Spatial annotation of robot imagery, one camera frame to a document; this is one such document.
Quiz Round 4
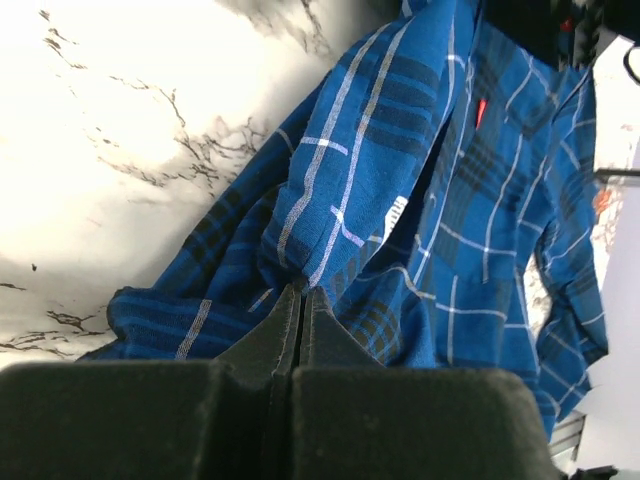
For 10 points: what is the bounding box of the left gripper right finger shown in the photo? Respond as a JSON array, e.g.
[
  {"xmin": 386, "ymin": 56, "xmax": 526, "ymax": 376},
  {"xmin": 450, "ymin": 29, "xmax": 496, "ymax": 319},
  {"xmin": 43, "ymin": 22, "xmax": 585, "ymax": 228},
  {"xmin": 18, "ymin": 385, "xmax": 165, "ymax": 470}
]
[{"xmin": 291, "ymin": 288, "xmax": 558, "ymax": 480}]

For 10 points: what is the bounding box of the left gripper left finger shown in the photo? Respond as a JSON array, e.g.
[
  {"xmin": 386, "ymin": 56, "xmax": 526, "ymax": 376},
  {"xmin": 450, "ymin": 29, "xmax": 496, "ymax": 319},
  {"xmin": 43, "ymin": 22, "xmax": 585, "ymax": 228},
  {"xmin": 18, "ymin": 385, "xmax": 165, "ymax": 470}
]
[{"xmin": 1, "ymin": 285, "xmax": 303, "ymax": 479}]

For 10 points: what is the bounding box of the blue plaid shirt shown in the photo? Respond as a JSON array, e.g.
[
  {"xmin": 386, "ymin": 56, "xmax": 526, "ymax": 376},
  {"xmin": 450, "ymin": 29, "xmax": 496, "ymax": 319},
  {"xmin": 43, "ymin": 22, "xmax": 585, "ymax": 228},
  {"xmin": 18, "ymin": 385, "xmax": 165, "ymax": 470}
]
[{"xmin": 90, "ymin": 1, "xmax": 608, "ymax": 431}]

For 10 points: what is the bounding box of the brooch box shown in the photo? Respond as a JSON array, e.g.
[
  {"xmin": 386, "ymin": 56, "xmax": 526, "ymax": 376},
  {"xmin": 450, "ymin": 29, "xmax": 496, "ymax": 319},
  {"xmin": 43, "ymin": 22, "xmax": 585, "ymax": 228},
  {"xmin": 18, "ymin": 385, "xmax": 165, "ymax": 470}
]
[{"xmin": 593, "ymin": 167, "xmax": 639, "ymax": 253}]

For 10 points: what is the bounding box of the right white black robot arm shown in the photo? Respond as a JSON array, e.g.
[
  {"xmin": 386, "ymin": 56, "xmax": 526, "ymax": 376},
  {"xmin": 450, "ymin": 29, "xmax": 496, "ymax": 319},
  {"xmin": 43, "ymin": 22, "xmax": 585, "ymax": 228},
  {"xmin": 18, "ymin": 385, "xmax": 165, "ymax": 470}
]
[{"xmin": 479, "ymin": 1, "xmax": 639, "ymax": 83}]

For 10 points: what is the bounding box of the aluminium extrusion frame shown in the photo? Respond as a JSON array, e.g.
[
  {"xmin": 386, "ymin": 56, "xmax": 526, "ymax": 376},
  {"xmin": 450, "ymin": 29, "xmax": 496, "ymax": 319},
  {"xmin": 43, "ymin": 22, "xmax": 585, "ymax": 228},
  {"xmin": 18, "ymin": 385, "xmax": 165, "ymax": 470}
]
[{"xmin": 547, "ymin": 414, "xmax": 621, "ymax": 480}]

